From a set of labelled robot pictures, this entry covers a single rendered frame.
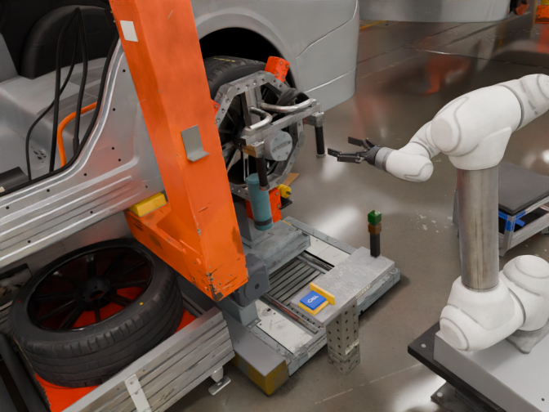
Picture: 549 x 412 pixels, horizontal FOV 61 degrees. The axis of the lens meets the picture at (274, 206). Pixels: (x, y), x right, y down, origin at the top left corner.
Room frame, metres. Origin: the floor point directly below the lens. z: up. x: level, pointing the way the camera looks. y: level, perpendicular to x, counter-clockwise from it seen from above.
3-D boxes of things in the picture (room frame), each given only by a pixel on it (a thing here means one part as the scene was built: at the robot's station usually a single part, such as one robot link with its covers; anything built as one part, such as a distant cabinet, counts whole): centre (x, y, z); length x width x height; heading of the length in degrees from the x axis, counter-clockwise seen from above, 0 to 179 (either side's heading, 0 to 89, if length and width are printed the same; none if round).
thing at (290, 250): (2.08, 0.14, 0.13); 0.50 x 0.36 x 0.10; 127
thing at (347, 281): (1.36, -0.22, 0.44); 0.43 x 0.17 x 0.03; 127
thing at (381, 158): (1.58, -0.45, 0.83); 0.09 x 0.06 x 0.09; 127
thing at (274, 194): (1.97, 0.06, 0.48); 0.16 x 0.12 x 0.17; 37
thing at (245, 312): (1.72, 0.26, 0.26); 0.42 x 0.18 x 0.35; 37
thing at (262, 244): (2.08, 0.14, 0.32); 0.40 x 0.30 x 0.28; 127
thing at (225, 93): (1.94, 0.04, 0.85); 0.54 x 0.07 x 0.54; 127
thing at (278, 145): (1.88, -0.01, 0.85); 0.21 x 0.14 x 0.14; 37
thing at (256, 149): (1.68, 0.05, 0.93); 0.09 x 0.05 x 0.05; 37
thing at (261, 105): (1.90, -0.12, 1.03); 0.19 x 0.18 x 0.11; 37
